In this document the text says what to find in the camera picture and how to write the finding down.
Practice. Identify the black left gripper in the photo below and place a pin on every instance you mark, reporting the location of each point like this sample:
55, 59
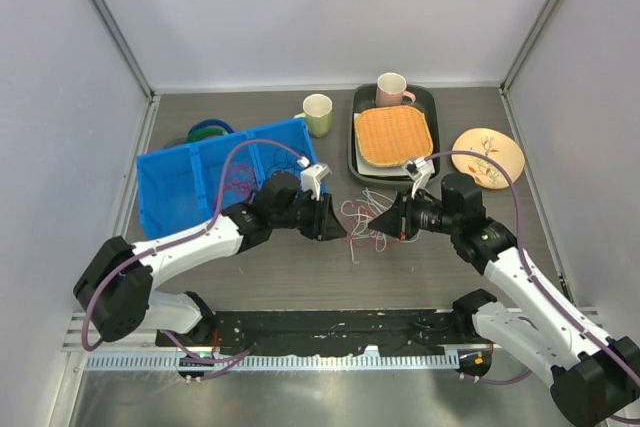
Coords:
324, 223

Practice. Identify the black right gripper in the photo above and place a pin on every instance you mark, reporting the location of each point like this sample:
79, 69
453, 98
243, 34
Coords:
390, 221

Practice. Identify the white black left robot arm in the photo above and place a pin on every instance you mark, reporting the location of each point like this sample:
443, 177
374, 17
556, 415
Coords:
119, 290

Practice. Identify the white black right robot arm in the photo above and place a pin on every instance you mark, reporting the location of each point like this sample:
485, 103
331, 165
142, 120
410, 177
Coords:
591, 376

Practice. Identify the white square plate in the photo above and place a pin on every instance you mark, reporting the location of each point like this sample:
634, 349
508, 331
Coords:
367, 167

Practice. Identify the woven orange basket tray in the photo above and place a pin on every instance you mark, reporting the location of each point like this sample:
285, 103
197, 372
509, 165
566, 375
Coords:
393, 136

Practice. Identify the light green ceramic mug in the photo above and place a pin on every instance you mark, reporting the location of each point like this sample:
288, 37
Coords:
317, 110

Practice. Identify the beige plate with bird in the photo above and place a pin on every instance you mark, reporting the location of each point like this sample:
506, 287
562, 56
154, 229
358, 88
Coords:
493, 145

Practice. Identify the dark grey serving tray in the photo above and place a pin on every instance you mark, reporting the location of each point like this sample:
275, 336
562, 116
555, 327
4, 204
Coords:
363, 99

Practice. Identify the pink ceramic mug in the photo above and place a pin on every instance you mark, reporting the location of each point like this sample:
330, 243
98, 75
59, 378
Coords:
392, 90

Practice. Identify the blue plastic compartment bin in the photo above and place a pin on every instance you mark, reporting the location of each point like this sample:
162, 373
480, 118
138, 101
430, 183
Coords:
178, 187

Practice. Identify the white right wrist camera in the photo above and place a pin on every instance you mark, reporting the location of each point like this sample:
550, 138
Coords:
420, 170

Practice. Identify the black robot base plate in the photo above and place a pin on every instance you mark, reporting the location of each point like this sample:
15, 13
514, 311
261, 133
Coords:
335, 333

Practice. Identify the white slotted cable duct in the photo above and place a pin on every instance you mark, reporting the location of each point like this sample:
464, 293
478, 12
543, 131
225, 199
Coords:
175, 361

